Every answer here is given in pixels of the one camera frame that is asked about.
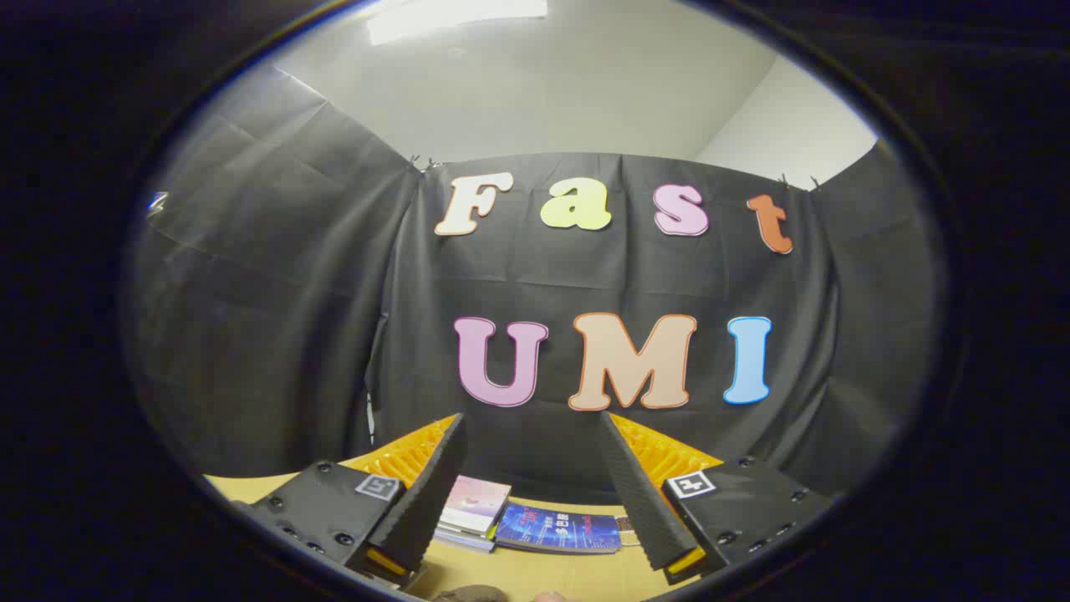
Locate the lavender book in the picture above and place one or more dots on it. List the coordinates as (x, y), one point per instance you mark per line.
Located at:
(464, 542)

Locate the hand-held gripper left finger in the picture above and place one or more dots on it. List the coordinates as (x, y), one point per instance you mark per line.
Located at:
(426, 493)

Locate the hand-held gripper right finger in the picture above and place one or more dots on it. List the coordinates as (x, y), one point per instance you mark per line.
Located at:
(639, 493)

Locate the ceiling light panel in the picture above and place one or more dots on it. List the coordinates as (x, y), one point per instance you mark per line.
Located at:
(451, 17)

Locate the blue cover book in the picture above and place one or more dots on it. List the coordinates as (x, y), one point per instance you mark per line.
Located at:
(556, 528)

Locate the brown plush slipper shoe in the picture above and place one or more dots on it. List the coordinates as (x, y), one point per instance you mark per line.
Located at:
(468, 594)

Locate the black backdrop cloth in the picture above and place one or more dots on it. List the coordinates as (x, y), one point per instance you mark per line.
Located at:
(292, 334)

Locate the pink cover book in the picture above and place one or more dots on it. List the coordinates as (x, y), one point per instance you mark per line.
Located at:
(478, 500)

